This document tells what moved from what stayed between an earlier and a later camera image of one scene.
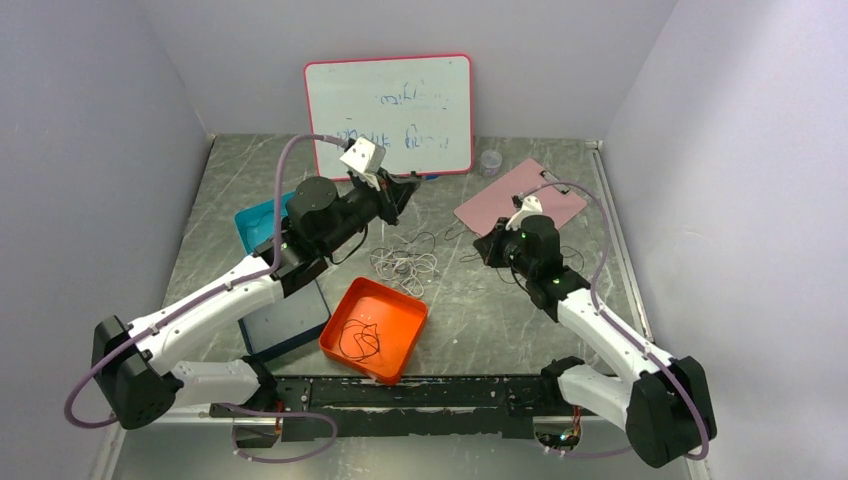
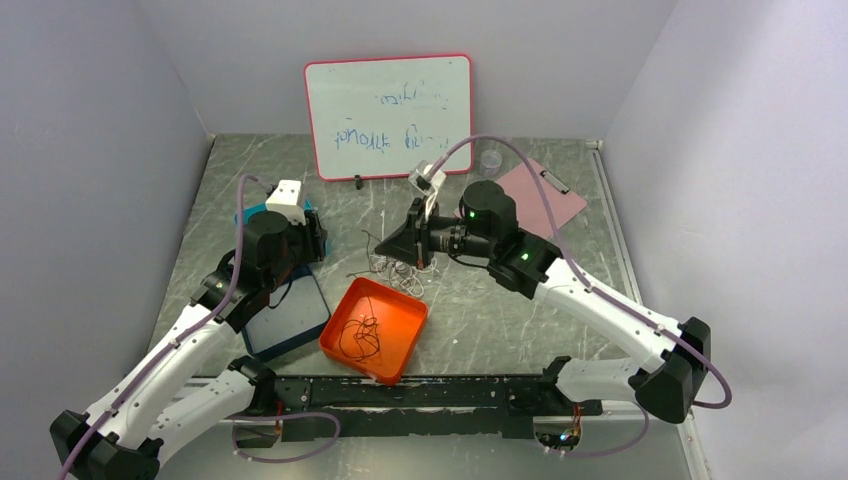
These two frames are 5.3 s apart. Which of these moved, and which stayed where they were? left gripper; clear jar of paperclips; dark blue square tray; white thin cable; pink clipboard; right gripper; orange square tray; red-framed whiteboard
Moved: right gripper; left gripper
Stayed: orange square tray; dark blue square tray; red-framed whiteboard; white thin cable; pink clipboard; clear jar of paperclips
